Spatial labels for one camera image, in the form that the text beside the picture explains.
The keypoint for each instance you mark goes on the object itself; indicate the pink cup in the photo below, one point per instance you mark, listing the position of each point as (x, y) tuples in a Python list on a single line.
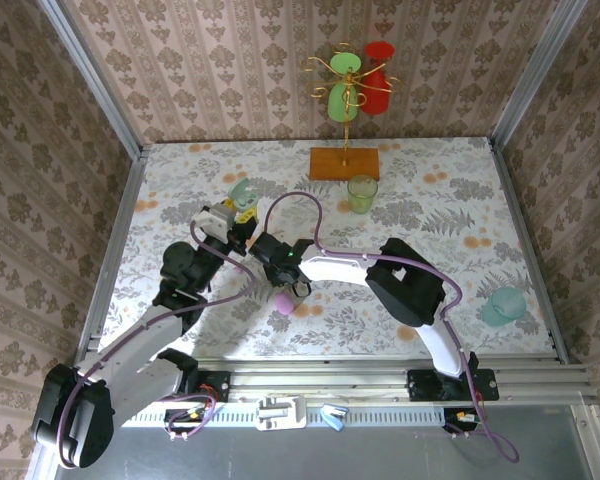
[(284, 306)]

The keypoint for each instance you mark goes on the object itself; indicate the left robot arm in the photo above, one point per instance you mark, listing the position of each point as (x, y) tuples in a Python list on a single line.
[(130, 340)]

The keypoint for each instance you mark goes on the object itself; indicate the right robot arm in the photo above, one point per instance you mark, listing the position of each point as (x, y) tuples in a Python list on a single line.
[(405, 285)]

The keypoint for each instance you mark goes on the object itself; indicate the yellow-green translucent cup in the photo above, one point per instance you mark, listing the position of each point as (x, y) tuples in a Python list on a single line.
[(362, 197)]

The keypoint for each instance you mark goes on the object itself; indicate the blue plastic clip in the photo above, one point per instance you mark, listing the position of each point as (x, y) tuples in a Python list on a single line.
[(335, 422)]

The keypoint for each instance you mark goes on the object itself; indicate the green plastic goblet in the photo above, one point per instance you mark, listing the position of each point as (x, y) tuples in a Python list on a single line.
[(341, 102)]

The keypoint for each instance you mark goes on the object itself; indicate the black connector box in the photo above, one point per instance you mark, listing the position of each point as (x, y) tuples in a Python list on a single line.
[(460, 417), (185, 417)]

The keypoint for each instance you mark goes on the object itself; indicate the grey metal sheet panel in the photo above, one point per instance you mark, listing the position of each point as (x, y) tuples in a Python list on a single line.
[(305, 455)]

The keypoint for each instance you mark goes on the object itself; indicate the red plastic goblet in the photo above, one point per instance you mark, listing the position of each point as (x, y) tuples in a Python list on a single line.
[(377, 92)]

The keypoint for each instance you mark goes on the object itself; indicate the teal translucent plastic cup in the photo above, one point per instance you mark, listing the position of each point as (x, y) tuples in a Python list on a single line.
[(502, 306)]

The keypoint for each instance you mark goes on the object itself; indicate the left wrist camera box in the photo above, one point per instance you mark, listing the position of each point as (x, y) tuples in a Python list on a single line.
[(212, 220)]

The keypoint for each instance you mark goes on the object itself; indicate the aluminium table side rail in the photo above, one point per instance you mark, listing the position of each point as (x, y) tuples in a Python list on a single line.
[(514, 200), (127, 200)]

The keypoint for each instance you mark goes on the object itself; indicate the long aluminium mounting rail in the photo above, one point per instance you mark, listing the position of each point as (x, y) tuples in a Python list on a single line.
[(330, 380)]

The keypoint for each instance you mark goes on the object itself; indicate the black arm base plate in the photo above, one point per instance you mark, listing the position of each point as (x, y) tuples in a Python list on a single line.
[(220, 385), (420, 385)]

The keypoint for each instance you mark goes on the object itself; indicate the white plastic bracket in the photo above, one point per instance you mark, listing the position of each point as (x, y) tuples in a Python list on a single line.
[(295, 412)]

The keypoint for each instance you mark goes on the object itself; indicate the aluminium frame post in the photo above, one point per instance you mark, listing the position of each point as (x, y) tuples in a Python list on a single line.
[(535, 65), (90, 75)]

